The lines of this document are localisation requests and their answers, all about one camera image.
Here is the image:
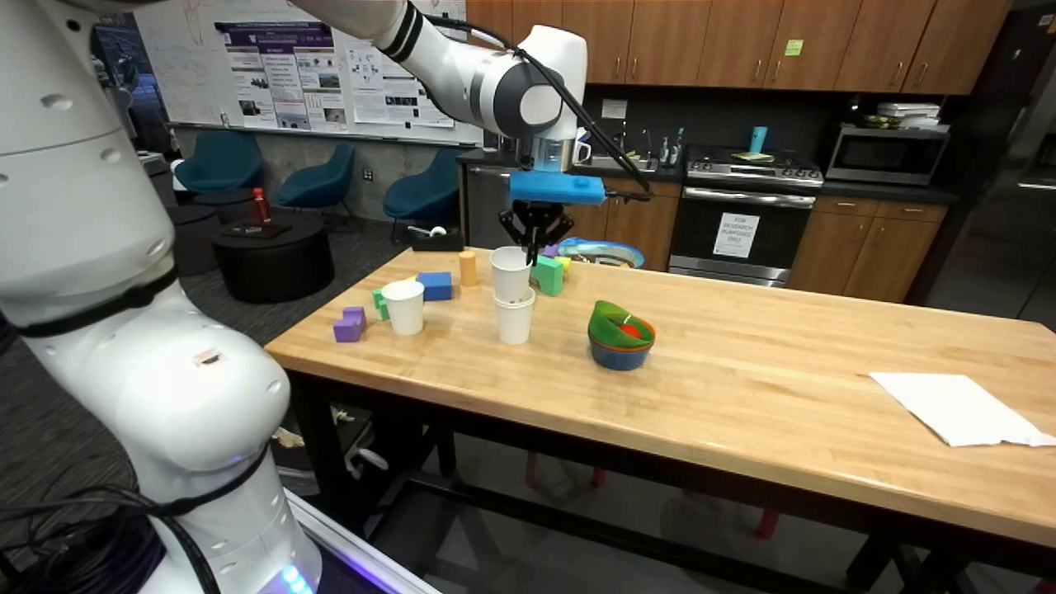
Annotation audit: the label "blue plastic bowl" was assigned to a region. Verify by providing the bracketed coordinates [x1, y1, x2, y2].
[586, 338, 653, 374]

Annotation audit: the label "blue chair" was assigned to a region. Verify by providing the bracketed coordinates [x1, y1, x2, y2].
[564, 233, 649, 274]

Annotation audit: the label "black floor cables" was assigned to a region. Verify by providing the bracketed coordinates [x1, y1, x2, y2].
[0, 482, 223, 594]

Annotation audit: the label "stacked dishes on microwave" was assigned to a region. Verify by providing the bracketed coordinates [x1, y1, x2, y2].
[878, 99, 942, 131]

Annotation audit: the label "steel kitchen sink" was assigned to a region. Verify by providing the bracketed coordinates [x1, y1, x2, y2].
[575, 153, 667, 177]

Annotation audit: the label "white paper sign on oven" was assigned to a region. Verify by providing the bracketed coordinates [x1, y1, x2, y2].
[708, 207, 764, 263]

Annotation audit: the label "research poster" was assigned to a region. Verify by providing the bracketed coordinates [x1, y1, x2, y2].
[210, 16, 345, 131]
[343, 0, 488, 143]

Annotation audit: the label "white robot base platform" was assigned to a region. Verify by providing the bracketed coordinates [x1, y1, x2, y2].
[278, 493, 443, 594]

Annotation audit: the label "black camera cable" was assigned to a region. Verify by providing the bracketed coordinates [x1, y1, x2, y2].
[433, 11, 653, 187]

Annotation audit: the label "wooden wall cabinets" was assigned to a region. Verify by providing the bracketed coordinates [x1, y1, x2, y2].
[466, 0, 1015, 99]

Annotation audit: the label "grey dishwasher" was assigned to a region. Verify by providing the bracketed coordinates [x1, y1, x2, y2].
[458, 162, 549, 250]

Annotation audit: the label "shiny metal kettle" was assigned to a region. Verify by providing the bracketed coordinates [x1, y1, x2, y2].
[572, 127, 599, 170]

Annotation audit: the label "kitchen faucet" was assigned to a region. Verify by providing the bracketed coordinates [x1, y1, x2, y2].
[611, 118, 637, 170]

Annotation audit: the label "black metal table frame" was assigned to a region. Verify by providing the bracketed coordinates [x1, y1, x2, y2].
[288, 368, 1056, 594]

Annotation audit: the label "teal lounge chair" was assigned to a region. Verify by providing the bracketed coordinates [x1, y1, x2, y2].
[175, 128, 267, 207]
[378, 146, 468, 228]
[273, 143, 363, 216]

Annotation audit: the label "wooden base cabinet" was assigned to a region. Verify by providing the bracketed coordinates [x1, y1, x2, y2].
[784, 190, 953, 304]
[559, 176, 686, 274]

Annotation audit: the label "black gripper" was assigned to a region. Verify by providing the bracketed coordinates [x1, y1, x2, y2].
[495, 200, 578, 263]

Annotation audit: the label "black refrigerator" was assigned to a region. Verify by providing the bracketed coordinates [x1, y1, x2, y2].
[931, 0, 1056, 324]

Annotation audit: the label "black microwave oven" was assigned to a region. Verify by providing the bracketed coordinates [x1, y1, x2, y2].
[821, 123, 953, 187]

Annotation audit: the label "blue foam block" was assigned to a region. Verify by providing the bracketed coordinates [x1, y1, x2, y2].
[417, 272, 458, 304]

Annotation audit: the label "stainless steel oven range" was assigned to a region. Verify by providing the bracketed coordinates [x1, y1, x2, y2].
[667, 149, 829, 289]

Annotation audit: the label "green plastic bowl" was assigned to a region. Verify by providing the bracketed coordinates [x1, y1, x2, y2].
[585, 297, 659, 357]

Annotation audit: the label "white paper sheet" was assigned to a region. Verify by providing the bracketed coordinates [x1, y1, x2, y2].
[863, 370, 1056, 452]

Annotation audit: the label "black kitchen countertop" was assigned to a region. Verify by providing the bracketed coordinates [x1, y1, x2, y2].
[458, 153, 964, 207]

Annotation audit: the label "dark round ottoman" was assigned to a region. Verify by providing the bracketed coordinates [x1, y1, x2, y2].
[169, 200, 223, 277]

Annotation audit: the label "purple foam arch block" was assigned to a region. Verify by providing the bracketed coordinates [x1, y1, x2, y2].
[331, 304, 368, 346]

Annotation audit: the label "black round ottoman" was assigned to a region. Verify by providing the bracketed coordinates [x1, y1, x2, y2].
[210, 212, 337, 307]

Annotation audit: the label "white paper cup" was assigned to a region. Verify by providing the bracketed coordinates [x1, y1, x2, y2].
[491, 287, 538, 349]
[378, 277, 428, 341]
[488, 245, 530, 304]

